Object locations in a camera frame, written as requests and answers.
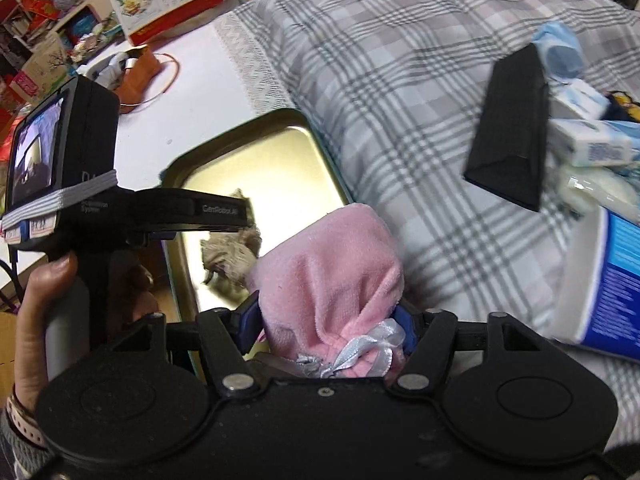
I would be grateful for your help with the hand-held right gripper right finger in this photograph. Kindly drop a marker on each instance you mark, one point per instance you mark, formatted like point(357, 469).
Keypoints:
point(406, 331)

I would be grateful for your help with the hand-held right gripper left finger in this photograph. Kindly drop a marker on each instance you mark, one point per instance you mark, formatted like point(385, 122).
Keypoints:
point(250, 325)

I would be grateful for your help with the pink velvet pouch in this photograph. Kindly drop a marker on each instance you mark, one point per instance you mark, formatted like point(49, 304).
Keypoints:
point(325, 280)

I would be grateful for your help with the gold metal tray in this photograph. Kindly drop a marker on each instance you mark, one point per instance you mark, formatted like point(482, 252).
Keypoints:
point(280, 160)

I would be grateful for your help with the blue face mask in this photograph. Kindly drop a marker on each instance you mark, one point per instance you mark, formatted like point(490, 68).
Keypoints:
point(557, 50)

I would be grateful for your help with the yellow and black soft toy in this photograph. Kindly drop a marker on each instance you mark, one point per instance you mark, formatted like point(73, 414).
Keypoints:
point(622, 105)

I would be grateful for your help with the person's left hand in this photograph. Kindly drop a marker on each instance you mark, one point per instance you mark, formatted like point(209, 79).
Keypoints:
point(37, 320)

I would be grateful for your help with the beige knitted pouch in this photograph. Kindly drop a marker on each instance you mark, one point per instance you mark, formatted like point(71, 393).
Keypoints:
point(232, 255)

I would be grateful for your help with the white grey device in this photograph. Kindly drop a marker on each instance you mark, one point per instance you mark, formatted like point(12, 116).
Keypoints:
point(112, 67)

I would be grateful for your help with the cardboard box with tree print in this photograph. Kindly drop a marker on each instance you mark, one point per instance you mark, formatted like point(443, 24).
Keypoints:
point(47, 62)

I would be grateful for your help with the brown leather pouch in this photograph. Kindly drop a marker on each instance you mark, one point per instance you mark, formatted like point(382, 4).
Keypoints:
point(172, 75)

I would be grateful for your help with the desk calendar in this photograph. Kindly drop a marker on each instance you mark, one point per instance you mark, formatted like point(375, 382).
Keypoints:
point(160, 0)

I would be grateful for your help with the black triangular case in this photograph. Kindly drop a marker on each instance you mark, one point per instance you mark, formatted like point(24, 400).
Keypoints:
point(510, 150)

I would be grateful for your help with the blue tissue box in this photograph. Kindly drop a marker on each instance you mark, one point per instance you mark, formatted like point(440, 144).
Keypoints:
point(615, 290)

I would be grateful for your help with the clear plastic packet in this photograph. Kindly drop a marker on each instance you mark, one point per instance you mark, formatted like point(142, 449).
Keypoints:
point(575, 187)

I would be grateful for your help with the grey plaid blanket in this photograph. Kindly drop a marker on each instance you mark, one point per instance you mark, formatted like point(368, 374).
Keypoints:
point(390, 85)

